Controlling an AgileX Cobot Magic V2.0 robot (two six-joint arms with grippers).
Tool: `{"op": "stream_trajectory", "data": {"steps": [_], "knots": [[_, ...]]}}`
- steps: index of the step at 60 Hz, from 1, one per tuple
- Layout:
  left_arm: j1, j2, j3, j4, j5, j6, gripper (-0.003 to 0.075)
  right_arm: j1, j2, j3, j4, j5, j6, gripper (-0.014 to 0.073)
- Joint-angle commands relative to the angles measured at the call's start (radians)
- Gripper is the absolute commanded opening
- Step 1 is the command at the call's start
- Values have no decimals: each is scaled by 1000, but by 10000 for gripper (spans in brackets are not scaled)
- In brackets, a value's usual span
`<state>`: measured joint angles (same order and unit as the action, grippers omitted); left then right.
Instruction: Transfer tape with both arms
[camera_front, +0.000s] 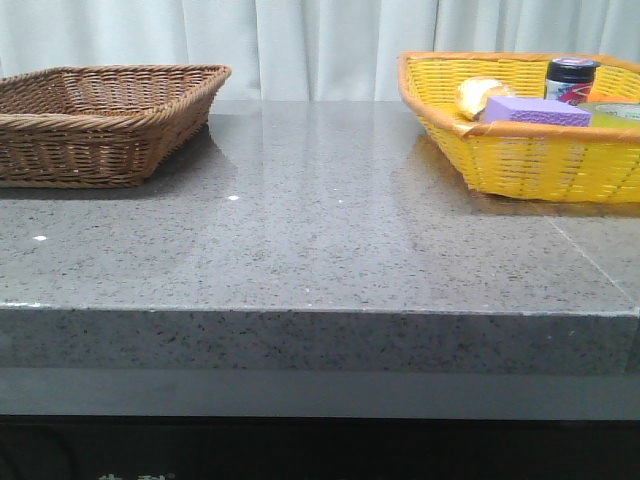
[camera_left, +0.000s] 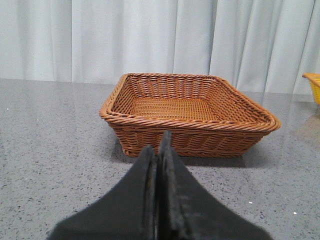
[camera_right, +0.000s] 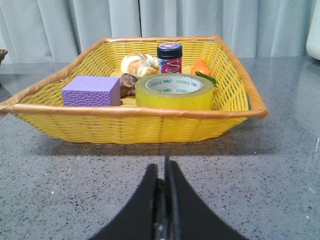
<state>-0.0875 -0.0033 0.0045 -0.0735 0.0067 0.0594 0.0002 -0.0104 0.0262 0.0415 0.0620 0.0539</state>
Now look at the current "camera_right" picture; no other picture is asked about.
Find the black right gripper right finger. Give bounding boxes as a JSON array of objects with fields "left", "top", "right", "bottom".
[{"left": 164, "top": 153, "right": 246, "bottom": 240}]

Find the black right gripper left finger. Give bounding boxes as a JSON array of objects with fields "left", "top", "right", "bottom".
[{"left": 91, "top": 164, "right": 158, "bottom": 240}]

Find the yellow packing tape roll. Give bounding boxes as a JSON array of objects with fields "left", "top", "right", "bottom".
[{"left": 135, "top": 73, "right": 215, "bottom": 110}]

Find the brown toy lump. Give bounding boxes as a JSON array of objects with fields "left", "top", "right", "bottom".
[{"left": 119, "top": 73, "right": 138, "bottom": 98}]

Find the purple foam block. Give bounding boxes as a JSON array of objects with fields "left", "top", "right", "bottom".
[{"left": 61, "top": 76, "right": 121, "bottom": 107}]

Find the orange toy carrot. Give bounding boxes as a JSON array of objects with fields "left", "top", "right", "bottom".
[{"left": 190, "top": 59, "right": 217, "bottom": 86}]

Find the yellow woven basket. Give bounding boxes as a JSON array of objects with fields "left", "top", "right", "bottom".
[{"left": 0, "top": 35, "right": 268, "bottom": 144}]

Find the bread roll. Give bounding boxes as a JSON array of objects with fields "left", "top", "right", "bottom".
[{"left": 120, "top": 52, "right": 159, "bottom": 78}]

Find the dark lidded gum jar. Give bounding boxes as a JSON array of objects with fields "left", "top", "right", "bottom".
[{"left": 157, "top": 42, "right": 183, "bottom": 74}]

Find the white appliance corner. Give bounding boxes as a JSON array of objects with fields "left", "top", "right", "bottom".
[{"left": 306, "top": 0, "right": 320, "bottom": 60}]

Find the brown wicker basket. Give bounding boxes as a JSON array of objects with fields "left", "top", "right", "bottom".
[{"left": 0, "top": 49, "right": 8, "bottom": 65}]

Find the white curtain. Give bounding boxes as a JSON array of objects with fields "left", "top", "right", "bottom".
[{"left": 0, "top": 0, "right": 316, "bottom": 64}]

